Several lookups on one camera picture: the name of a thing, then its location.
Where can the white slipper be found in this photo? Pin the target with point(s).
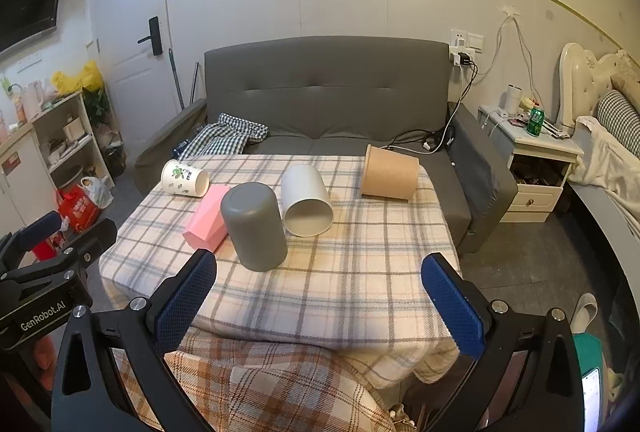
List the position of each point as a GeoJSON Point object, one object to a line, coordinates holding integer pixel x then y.
{"type": "Point", "coordinates": [585, 312]}

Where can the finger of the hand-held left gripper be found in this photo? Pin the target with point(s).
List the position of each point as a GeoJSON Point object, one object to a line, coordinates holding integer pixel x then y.
{"type": "Point", "coordinates": [39, 227]}
{"type": "Point", "coordinates": [95, 237]}

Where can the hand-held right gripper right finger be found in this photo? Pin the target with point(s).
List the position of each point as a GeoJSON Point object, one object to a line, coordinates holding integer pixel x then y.
{"type": "Point", "coordinates": [452, 299]}

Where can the checkered cloth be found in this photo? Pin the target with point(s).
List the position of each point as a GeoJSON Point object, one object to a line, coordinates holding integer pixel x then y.
{"type": "Point", "coordinates": [225, 135]}

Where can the smartphone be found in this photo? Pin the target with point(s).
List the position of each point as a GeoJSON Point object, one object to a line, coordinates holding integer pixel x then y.
{"type": "Point", "coordinates": [591, 402]}

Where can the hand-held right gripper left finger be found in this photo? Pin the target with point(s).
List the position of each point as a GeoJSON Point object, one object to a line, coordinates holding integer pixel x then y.
{"type": "Point", "coordinates": [186, 297]}

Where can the white plastic bag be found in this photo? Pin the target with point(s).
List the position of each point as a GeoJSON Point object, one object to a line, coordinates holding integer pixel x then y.
{"type": "Point", "coordinates": [100, 192]}

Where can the black charger plug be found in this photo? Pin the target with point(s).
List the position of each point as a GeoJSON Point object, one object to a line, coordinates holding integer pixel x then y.
{"type": "Point", "coordinates": [465, 61]}

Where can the white tumbler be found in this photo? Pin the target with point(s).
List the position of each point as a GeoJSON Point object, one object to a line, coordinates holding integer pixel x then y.
{"type": "Point", "coordinates": [513, 98]}

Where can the orange plaid blanket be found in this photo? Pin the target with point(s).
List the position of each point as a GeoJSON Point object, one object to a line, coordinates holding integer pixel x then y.
{"type": "Point", "coordinates": [280, 387]}

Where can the white door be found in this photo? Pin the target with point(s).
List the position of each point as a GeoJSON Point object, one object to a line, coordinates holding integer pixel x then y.
{"type": "Point", "coordinates": [127, 2]}

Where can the double wall socket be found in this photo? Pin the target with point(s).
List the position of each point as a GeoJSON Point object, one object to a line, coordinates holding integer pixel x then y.
{"type": "Point", "coordinates": [467, 40]}

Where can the red bag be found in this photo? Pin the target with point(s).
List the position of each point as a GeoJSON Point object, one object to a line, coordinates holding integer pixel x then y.
{"type": "Point", "coordinates": [77, 212]}

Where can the checkered pillow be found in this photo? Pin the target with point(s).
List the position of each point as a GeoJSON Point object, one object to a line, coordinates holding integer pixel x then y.
{"type": "Point", "coordinates": [620, 115]}

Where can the plain white plastic cup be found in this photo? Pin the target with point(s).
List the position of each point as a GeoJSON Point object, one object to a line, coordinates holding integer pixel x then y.
{"type": "Point", "coordinates": [302, 192]}

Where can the cream bed headboard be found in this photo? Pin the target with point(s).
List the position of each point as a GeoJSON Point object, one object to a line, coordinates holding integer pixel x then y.
{"type": "Point", "coordinates": [580, 82]}

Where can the grey plaid blanket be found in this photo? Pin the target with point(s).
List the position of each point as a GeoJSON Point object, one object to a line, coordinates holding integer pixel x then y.
{"type": "Point", "coordinates": [350, 262]}

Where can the green drink can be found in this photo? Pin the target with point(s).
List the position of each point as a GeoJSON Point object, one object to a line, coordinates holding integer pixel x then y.
{"type": "Point", "coordinates": [536, 122]}

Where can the white bed sheet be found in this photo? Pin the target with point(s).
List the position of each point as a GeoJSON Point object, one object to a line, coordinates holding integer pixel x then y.
{"type": "Point", "coordinates": [607, 162]}

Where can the white open shelf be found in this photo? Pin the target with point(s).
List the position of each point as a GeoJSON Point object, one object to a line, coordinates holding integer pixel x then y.
{"type": "Point", "coordinates": [42, 122]}

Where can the grey sofa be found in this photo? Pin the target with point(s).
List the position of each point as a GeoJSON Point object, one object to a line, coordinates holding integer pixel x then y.
{"type": "Point", "coordinates": [325, 97]}

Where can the yellow bag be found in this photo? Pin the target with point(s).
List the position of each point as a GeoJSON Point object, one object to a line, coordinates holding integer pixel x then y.
{"type": "Point", "coordinates": [75, 80]}

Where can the white printed paper cup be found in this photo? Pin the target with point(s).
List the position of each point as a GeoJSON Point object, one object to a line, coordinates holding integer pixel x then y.
{"type": "Point", "coordinates": [180, 177]}

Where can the black range hood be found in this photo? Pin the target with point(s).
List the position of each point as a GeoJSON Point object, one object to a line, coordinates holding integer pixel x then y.
{"type": "Point", "coordinates": [30, 2]}

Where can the grey plastic cup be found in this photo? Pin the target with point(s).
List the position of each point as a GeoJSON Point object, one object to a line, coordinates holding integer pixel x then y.
{"type": "Point", "coordinates": [255, 224]}

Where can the pink faceted cup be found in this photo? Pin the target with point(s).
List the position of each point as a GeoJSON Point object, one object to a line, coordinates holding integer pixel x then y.
{"type": "Point", "coordinates": [205, 219]}

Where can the brown paper cup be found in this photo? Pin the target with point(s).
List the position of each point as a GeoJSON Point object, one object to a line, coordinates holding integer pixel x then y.
{"type": "Point", "coordinates": [387, 172]}

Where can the white cabinet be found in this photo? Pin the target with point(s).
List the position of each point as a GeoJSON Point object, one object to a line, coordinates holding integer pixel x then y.
{"type": "Point", "coordinates": [20, 182]}

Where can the white nightstand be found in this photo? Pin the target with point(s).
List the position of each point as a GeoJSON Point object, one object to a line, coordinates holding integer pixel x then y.
{"type": "Point", "coordinates": [537, 199]}

